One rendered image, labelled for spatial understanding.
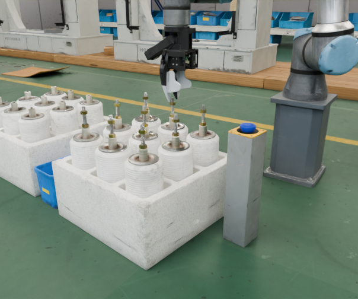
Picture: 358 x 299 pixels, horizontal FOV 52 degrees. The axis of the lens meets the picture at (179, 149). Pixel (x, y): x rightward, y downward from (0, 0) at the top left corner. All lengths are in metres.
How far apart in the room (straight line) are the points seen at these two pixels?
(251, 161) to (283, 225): 0.30
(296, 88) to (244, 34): 1.77
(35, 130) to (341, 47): 0.97
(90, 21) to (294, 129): 3.25
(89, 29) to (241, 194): 3.50
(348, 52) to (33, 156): 1.01
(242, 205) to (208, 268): 0.18
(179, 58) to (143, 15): 2.67
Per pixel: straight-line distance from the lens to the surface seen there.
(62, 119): 1.36
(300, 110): 1.31
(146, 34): 3.68
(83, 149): 1.04
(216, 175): 1.04
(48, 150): 1.30
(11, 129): 1.41
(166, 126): 1.14
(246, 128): 0.90
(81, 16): 4.18
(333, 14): 1.18
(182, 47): 1.05
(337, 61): 1.18
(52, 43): 4.42
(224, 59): 3.06
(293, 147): 1.36
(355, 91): 2.71
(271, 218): 1.17
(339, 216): 1.24
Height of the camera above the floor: 0.61
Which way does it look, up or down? 22 degrees down
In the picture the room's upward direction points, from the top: straight up
